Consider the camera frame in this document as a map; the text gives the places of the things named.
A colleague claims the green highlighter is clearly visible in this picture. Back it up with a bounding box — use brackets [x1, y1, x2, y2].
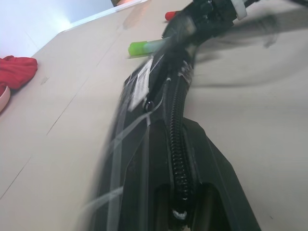
[128, 39, 167, 58]

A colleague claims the pink round rim object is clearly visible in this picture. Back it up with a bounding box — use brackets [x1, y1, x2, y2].
[0, 86, 11, 114]

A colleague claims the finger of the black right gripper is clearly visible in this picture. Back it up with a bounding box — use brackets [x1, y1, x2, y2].
[183, 35, 210, 67]
[160, 9, 197, 49]

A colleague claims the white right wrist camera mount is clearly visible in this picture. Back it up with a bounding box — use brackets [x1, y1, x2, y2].
[231, 0, 248, 20]

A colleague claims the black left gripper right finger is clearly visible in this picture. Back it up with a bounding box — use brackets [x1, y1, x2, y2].
[183, 117, 263, 231]

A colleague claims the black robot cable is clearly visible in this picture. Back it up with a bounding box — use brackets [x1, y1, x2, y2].
[243, 0, 308, 9]

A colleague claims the red marker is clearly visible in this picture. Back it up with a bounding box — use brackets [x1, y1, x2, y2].
[165, 10, 179, 21]

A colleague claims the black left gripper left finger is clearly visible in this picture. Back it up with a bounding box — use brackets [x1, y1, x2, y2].
[120, 124, 174, 231]

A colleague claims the black pouch with white grid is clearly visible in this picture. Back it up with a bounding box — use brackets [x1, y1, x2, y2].
[79, 44, 201, 231]

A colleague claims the red cloth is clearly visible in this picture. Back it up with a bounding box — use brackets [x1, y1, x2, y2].
[0, 55, 39, 91]

